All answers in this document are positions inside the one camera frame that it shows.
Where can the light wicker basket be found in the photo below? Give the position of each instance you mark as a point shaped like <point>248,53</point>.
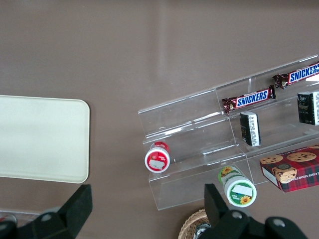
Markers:
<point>189,226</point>

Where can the beige plastic tray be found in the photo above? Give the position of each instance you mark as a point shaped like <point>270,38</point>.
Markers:
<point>42,139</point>

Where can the clear acrylic bottle rack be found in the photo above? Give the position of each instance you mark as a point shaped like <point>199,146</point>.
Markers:
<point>27,216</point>

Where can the clear acrylic stepped display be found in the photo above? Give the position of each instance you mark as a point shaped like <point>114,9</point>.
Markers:
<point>194,139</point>

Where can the small red-capped yogurt bottle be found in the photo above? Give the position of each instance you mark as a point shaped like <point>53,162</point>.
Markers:
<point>157,160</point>

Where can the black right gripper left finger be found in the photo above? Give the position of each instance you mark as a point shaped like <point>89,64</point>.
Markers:
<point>62,219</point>

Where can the green label white-lid bottle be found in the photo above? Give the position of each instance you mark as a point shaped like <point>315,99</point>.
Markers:
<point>240,193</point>

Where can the small black box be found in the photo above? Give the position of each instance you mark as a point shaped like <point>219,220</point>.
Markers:
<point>250,128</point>
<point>308,108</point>

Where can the stacked aluminium foil containers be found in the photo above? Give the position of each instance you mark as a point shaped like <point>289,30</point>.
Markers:
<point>202,230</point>

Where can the red cola bottle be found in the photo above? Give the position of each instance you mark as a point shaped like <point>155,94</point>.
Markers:
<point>6,219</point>

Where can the red tartan cookie box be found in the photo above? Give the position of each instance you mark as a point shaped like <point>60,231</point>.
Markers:
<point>291,169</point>

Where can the Snickers chocolate bar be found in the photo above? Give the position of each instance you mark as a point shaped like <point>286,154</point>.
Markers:
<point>249,100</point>
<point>299,76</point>

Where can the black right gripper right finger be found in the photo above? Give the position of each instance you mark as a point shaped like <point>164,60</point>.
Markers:
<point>224,224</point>

